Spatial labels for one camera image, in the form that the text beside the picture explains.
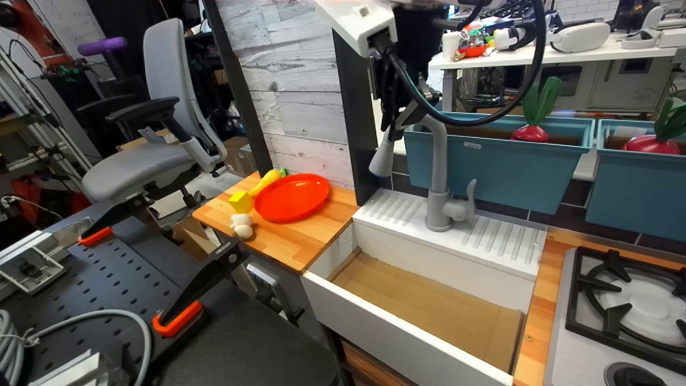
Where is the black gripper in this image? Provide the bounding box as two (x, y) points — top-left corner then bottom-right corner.
(376, 6), (439, 142)

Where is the grey toy tap faucet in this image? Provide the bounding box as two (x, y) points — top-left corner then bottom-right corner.
(366, 114), (479, 233)

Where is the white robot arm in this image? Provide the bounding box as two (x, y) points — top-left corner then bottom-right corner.
(313, 0), (413, 144)

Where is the left teal planter box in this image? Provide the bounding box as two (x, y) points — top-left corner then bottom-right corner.
(399, 109), (598, 216)

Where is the teal planter box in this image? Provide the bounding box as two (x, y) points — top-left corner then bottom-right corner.
(399, 109), (598, 216)
(585, 119), (686, 242)

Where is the white background table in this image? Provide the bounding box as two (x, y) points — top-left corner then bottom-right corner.
(428, 35), (678, 114)

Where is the left toy radish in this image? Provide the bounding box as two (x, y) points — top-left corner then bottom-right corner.
(511, 75), (561, 142)

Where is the toy radish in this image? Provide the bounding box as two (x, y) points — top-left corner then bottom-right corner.
(511, 75), (561, 142)
(624, 98), (686, 154)

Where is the yellow toy corn cob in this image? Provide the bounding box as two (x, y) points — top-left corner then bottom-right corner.
(248, 167), (287, 197)

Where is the orange plastic plate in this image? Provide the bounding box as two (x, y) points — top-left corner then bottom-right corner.
(254, 174), (331, 223)

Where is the wooden counter board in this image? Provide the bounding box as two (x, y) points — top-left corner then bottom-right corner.
(193, 171), (357, 274)

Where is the yellow toy block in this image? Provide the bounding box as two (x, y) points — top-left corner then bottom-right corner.
(230, 191), (253, 215)

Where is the white toy sink basin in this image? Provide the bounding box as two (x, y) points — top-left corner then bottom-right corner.
(301, 189), (547, 386)

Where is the right teal planter box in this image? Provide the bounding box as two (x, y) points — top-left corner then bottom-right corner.
(585, 119), (686, 242)

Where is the near black orange clamp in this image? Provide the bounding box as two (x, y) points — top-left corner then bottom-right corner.
(150, 242), (245, 338)

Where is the black orange clamp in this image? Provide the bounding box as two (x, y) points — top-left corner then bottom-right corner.
(76, 196), (147, 247)
(150, 242), (245, 338)

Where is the grey office chair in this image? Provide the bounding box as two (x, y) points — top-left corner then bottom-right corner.
(81, 17), (227, 207)

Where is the right toy radish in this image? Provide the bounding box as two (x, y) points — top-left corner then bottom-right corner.
(624, 98), (686, 154)

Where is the toy gas stove top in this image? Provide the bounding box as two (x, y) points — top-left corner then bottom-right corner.
(544, 247), (686, 386)

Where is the black perforated work table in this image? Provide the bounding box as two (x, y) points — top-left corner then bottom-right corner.
(0, 216), (338, 386)

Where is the far black orange clamp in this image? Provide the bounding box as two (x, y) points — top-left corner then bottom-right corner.
(76, 196), (147, 247)

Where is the black vertical post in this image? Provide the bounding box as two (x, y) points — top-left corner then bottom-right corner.
(331, 32), (376, 207)

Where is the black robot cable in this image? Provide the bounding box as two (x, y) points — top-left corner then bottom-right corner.
(370, 0), (548, 128)

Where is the small grey mount plate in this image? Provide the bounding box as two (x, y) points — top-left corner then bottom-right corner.
(0, 247), (63, 293)

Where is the grey cable hose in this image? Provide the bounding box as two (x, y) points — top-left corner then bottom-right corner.
(0, 306), (155, 386)

